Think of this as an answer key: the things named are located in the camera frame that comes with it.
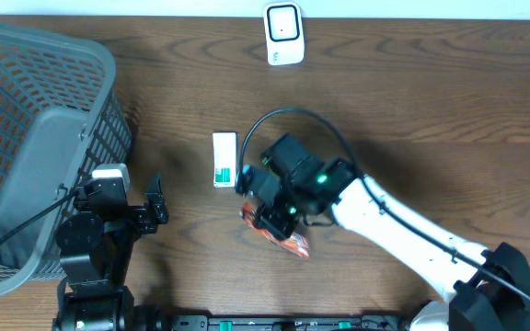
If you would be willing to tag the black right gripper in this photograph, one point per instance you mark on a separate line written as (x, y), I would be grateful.
(266, 219)

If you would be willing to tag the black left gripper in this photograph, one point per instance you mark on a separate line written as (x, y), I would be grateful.
(148, 215)

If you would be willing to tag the red Top chocolate bar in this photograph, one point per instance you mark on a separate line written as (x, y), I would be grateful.
(296, 243)

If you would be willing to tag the white Panadol box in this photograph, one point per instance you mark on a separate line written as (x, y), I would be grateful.
(224, 159)

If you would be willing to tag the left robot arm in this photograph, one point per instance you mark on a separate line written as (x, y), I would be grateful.
(96, 246)

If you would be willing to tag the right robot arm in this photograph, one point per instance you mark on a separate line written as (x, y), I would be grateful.
(479, 288)

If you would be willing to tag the white barcode scanner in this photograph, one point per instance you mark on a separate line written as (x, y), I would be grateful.
(284, 33)

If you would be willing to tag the grey plastic basket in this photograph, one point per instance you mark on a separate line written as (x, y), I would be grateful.
(59, 120)

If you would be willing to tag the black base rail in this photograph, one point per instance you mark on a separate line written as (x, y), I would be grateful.
(372, 322)

